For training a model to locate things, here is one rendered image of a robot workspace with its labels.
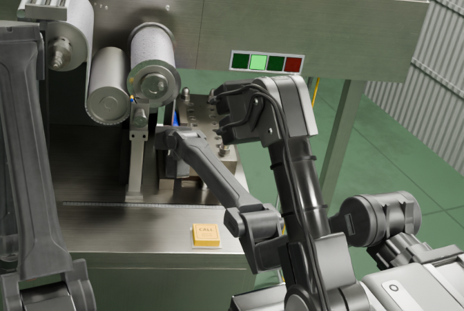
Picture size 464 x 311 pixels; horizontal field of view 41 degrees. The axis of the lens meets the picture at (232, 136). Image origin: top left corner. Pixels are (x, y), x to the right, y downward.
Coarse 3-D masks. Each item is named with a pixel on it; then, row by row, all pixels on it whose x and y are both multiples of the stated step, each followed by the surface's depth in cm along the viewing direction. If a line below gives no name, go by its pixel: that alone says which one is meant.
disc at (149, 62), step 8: (144, 64) 168; (152, 64) 168; (160, 64) 168; (168, 64) 169; (136, 72) 168; (176, 72) 170; (128, 80) 169; (176, 80) 171; (128, 88) 171; (176, 88) 173; (136, 96) 172; (176, 96) 174; (152, 104) 174; (160, 104) 175
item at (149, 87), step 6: (156, 72) 169; (144, 78) 168; (150, 78) 168; (156, 78) 168; (162, 78) 168; (144, 84) 169; (150, 84) 169; (156, 84) 169; (144, 90) 169; (150, 90) 170; (156, 90) 170; (150, 96) 171; (156, 96) 171; (162, 96) 171
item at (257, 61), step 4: (252, 56) 207; (256, 56) 207; (260, 56) 207; (264, 56) 208; (252, 60) 208; (256, 60) 208; (260, 60) 208; (264, 60) 208; (252, 64) 209; (256, 64) 209; (260, 64) 209; (264, 64) 209; (252, 68) 209; (256, 68) 210; (260, 68) 210
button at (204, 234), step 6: (192, 228) 175; (198, 228) 173; (204, 228) 173; (210, 228) 174; (216, 228) 174; (198, 234) 171; (204, 234) 171; (210, 234) 171; (216, 234) 172; (198, 240) 169; (204, 240) 169; (210, 240) 170; (216, 240) 170; (216, 246) 171
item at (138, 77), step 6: (150, 66) 168; (156, 66) 168; (138, 72) 168; (144, 72) 168; (150, 72) 169; (162, 72) 169; (168, 72) 169; (138, 78) 169; (168, 78) 170; (174, 78) 171; (138, 84) 170; (168, 84) 172; (174, 84) 172; (138, 90) 171; (168, 90) 172; (138, 96) 172; (144, 96) 172; (168, 96) 173; (150, 102) 174; (156, 102) 174
